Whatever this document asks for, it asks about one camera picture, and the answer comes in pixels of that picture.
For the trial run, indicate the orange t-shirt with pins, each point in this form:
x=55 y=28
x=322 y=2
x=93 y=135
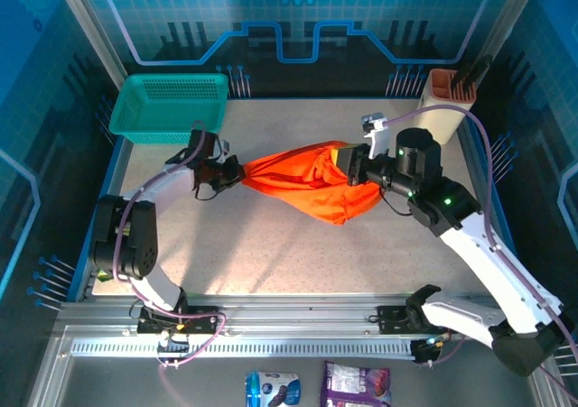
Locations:
x=307 y=181

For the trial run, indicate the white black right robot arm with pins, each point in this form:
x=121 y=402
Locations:
x=487 y=262

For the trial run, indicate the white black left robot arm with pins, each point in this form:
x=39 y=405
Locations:
x=135 y=240

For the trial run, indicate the beige utensil holder orange rim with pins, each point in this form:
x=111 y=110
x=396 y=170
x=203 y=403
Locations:
x=444 y=118

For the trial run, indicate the teal plastic basket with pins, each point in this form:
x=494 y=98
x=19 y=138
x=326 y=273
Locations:
x=167 y=109

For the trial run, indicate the black utensils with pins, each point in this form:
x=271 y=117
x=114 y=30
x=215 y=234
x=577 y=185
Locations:
x=472 y=75

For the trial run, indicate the purple snack bag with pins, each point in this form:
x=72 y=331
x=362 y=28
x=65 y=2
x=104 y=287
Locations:
x=357 y=386

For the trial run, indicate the blue white snack package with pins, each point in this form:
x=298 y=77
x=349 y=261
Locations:
x=273 y=389

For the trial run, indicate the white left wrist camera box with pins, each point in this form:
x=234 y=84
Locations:
x=223 y=147

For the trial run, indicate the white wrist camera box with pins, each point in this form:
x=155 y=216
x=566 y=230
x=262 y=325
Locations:
x=223 y=147
x=377 y=132

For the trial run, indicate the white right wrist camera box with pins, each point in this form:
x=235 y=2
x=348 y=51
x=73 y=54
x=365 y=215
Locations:
x=377 y=132

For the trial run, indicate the aluminium frame rail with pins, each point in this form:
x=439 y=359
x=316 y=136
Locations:
x=293 y=312

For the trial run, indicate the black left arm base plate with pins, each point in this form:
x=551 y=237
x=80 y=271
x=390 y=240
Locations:
x=203 y=321

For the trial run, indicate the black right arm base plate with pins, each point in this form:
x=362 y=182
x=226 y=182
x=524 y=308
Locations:
x=390 y=321

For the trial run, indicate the aluminium frame post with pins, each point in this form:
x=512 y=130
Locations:
x=90 y=28
x=508 y=19

